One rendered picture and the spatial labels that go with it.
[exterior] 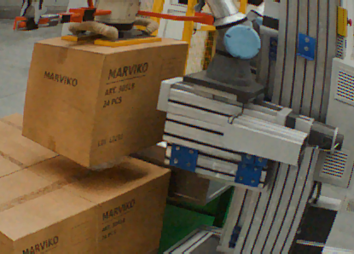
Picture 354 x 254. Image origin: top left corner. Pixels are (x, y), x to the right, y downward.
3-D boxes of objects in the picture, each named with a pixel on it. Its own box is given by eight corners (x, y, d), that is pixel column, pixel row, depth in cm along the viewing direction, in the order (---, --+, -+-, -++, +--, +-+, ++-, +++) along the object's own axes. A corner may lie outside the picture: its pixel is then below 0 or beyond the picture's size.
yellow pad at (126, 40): (140, 37, 246) (142, 26, 245) (161, 41, 242) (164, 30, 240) (93, 44, 216) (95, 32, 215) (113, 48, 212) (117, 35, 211)
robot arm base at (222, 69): (256, 83, 206) (259, 56, 203) (244, 89, 192) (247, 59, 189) (215, 72, 211) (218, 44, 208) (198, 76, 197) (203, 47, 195)
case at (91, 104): (94, 112, 278) (111, 28, 267) (172, 138, 261) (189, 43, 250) (21, 135, 226) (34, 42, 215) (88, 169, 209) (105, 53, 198)
